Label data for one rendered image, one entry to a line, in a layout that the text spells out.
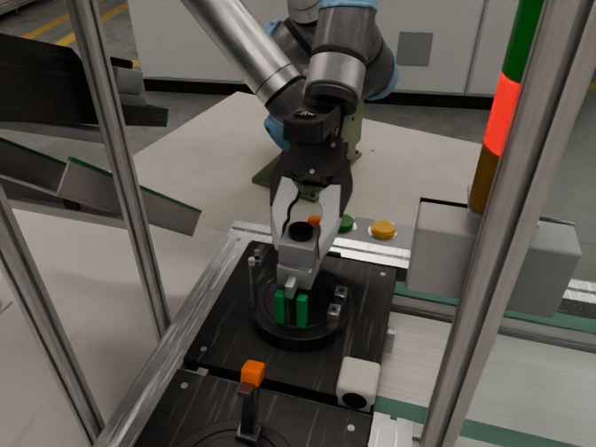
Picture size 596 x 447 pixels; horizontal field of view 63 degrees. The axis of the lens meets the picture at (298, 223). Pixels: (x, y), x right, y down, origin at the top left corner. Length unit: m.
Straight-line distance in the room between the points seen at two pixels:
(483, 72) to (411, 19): 0.62
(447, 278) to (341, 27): 0.37
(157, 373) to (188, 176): 0.63
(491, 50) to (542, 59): 3.37
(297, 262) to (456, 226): 0.25
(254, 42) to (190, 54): 3.06
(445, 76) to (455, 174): 2.48
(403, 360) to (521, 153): 0.44
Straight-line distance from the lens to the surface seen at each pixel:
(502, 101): 0.35
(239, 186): 1.14
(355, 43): 0.66
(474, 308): 0.40
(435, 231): 0.39
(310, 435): 0.58
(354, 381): 0.59
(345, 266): 0.75
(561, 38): 0.30
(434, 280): 0.43
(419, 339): 0.74
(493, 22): 3.62
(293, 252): 0.58
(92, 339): 0.86
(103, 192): 0.62
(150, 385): 0.66
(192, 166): 1.24
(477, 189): 0.38
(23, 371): 0.86
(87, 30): 0.53
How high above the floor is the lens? 1.47
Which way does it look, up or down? 37 degrees down
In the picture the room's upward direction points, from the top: straight up
